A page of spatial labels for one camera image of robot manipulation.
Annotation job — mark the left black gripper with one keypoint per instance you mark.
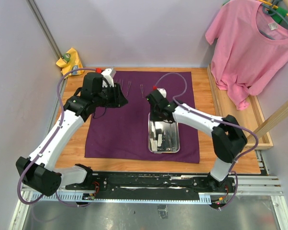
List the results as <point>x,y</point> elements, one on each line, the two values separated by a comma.
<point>122,99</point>

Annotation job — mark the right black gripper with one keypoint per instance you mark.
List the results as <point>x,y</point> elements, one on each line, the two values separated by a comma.
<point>153,117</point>

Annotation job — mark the steel instrument tray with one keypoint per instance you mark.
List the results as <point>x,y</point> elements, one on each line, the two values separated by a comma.
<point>175,132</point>

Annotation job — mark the purple surgical wrap cloth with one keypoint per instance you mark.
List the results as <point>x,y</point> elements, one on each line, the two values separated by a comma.
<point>122,133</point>

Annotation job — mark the steel scissors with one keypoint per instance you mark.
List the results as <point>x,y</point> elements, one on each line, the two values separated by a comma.
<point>170,142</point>

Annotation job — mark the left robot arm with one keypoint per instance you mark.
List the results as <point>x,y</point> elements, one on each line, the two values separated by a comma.
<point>38,170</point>

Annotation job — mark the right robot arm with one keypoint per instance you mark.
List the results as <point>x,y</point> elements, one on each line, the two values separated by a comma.
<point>227,136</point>

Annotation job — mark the white gauze pad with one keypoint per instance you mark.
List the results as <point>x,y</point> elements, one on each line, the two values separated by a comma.
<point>156,130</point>

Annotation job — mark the yellow paper bag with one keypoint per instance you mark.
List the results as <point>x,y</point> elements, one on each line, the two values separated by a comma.
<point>70,61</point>

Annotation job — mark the wooden tray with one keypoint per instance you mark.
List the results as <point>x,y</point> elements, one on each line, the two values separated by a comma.
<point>250,118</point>

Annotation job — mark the pink t-shirt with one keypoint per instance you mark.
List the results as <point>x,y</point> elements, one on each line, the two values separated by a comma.
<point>250,49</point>

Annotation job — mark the wooden beam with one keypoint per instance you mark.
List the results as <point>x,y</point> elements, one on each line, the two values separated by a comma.
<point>279,115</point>

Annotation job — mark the grey clothes hanger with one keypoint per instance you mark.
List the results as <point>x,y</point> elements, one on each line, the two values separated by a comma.
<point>277,13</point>

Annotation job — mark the green hanger clip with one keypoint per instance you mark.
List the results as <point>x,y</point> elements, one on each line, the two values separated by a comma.
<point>281,12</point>

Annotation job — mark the yellow hoop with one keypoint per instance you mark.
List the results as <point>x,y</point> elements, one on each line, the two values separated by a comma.
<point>283,4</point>

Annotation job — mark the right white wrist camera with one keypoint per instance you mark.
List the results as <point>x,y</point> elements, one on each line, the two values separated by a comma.
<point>162,91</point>

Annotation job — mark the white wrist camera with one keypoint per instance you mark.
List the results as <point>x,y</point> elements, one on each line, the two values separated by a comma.
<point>108,74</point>
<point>162,91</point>

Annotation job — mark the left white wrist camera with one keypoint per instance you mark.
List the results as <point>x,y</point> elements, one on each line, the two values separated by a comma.
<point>108,74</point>

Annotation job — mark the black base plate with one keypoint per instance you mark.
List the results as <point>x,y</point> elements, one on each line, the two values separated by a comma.
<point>145,186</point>

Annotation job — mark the aluminium corner post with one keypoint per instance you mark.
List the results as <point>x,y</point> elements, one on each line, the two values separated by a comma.
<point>42,23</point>

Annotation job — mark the aluminium rail frame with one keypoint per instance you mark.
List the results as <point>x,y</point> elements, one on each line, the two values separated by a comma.
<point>246,185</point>

